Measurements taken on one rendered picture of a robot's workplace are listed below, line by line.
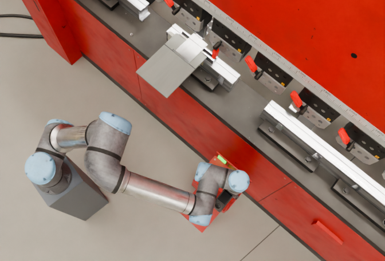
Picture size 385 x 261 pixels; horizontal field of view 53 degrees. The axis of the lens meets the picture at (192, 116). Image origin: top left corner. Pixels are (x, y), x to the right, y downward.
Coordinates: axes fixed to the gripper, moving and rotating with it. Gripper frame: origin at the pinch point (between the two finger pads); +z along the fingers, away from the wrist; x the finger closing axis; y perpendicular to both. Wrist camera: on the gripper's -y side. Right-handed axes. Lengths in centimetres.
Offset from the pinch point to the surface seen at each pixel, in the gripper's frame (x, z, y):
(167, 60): 56, -16, 24
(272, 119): 5.4, -9.4, 35.9
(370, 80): -9, -73, 40
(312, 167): -20.3, -6.1, 31.6
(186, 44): 55, -15, 36
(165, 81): 50, -17, 16
